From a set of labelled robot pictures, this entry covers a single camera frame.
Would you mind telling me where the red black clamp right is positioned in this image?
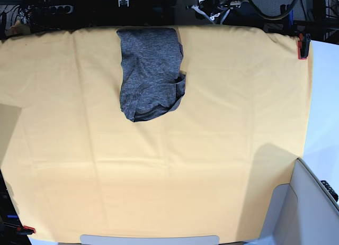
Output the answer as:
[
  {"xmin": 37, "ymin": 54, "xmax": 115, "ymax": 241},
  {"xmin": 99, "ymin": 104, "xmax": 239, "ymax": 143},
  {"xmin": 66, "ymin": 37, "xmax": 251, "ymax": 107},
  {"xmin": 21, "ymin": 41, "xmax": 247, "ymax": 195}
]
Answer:
[{"xmin": 297, "ymin": 33, "xmax": 311, "ymax": 60}]

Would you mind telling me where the black remote control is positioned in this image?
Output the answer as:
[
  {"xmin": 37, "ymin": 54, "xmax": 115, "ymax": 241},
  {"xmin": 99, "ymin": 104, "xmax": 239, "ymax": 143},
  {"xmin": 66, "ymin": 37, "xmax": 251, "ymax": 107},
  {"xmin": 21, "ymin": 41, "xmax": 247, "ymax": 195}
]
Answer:
[{"xmin": 320, "ymin": 180, "xmax": 338, "ymax": 202}]

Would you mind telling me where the yellow table cloth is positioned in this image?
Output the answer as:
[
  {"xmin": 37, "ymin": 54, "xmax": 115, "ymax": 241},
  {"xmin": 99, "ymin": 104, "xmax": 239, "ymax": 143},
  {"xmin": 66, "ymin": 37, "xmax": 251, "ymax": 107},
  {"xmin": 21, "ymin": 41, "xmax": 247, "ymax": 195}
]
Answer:
[{"xmin": 1, "ymin": 25, "xmax": 313, "ymax": 243}]

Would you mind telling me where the grey long-sleeve T-shirt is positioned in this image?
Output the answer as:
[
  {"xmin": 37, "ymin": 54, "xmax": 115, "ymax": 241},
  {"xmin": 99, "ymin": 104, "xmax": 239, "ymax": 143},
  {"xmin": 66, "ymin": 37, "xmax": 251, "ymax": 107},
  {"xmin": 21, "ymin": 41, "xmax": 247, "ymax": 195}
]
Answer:
[{"xmin": 117, "ymin": 28, "xmax": 186, "ymax": 122}]

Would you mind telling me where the black power strip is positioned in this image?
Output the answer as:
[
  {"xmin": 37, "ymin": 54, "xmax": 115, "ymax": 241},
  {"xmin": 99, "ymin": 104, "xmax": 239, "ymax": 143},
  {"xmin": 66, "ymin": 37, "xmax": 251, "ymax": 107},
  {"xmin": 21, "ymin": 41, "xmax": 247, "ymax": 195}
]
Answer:
[{"xmin": 35, "ymin": 5, "xmax": 74, "ymax": 15}]

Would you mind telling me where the red black clamp left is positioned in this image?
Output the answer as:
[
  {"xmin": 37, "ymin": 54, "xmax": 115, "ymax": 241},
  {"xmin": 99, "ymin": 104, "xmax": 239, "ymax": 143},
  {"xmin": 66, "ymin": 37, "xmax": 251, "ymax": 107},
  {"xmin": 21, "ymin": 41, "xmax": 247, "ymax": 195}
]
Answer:
[{"xmin": 16, "ymin": 226, "xmax": 35, "ymax": 235}]

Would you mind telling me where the white storage bin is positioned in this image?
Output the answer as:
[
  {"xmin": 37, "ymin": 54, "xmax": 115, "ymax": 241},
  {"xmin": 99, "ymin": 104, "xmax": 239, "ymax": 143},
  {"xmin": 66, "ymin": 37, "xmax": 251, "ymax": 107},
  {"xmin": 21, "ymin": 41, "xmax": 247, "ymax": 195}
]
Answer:
[{"xmin": 257, "ymin": 158, "xmax": 338, "ymax": 245}]

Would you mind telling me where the red black clamp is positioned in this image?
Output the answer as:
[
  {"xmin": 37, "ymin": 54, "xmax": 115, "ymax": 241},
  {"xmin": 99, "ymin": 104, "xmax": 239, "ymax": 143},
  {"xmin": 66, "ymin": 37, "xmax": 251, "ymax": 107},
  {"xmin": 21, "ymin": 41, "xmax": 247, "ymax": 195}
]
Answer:
[
  {"xmin": 16, "ymin": 226, "xmax": 35, "ymax": 235},
  {"xmin": 297, "ymin": 33, "xmax": 311, "ymax": 60}
]

